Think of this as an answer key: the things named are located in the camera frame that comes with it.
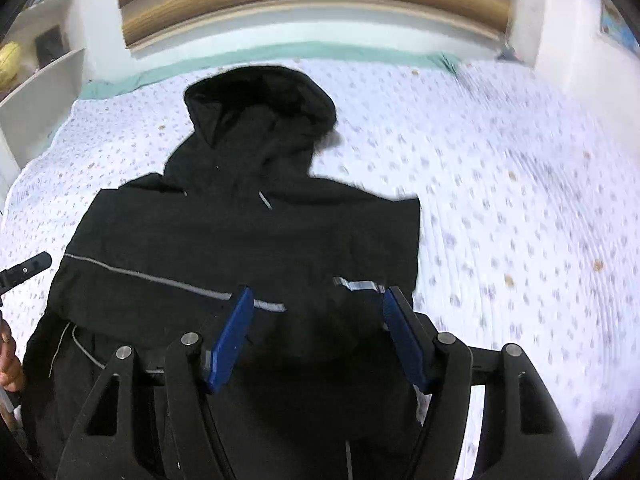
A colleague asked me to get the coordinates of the white floral quilt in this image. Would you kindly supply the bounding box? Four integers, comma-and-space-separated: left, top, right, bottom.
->
0, 57, 640, 480

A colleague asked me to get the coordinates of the black hooded jacket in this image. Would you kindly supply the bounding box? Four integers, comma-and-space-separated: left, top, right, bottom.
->
22, 64, 431, 480

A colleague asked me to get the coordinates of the yellow globe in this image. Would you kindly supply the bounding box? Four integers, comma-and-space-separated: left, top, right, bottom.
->
0, 41, 23, 88

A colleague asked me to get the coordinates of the black box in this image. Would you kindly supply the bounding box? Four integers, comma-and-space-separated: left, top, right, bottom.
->
35, 25, 66, 63

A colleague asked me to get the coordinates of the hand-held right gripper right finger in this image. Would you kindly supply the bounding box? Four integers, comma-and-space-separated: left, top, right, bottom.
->
382, 286, 586, 480

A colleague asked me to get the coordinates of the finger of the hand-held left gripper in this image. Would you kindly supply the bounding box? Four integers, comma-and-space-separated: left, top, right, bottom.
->
0, 252, 53, 293

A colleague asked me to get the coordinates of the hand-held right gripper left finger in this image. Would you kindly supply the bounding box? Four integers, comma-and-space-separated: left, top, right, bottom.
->
55, 285, 256, 480

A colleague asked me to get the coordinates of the person's left hand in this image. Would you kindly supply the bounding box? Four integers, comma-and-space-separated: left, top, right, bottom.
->
0, 317, 26, 392

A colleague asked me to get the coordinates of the white bookshelf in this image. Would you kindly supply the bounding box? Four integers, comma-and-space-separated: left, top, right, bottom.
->
0, 0, 93, 211

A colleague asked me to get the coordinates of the wall map poster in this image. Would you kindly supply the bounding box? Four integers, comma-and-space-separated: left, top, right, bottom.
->
597, 0, 640, 56

